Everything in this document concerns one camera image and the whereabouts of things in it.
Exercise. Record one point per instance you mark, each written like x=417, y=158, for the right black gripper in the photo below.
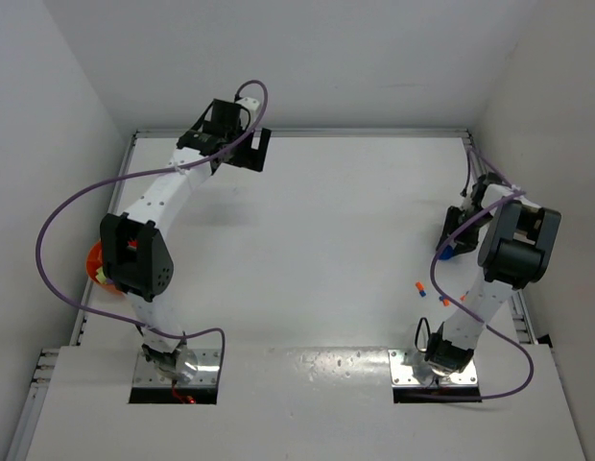
x=457, y=230

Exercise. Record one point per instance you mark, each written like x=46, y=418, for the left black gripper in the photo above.
x=254, y=150

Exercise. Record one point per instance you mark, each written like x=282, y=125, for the blue round lego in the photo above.
x=447, y=253

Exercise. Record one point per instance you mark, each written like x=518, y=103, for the small orange blue lego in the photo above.
x=420, y=289

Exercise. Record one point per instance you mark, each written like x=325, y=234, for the lime green lego brick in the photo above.
x=100, y=276

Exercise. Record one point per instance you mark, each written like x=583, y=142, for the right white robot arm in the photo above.
x=514, y=238

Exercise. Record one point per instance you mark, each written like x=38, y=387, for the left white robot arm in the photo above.
x=135, y=256

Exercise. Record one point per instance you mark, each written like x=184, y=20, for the orange divided container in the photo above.
x=95, y=270

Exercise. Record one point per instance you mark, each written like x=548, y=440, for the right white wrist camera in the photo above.
x=473, y=202

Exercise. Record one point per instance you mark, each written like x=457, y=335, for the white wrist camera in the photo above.
x=251, y=105
x=473, y=202

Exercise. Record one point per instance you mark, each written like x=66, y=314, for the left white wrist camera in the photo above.
x=251, y=105

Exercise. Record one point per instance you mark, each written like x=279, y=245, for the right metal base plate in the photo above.
x=409, y=370

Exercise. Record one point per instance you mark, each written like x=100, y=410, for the metal base plate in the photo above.
x=409, y=370
x=201, y=367

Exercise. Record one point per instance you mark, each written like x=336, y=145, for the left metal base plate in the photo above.
x=201, y=367

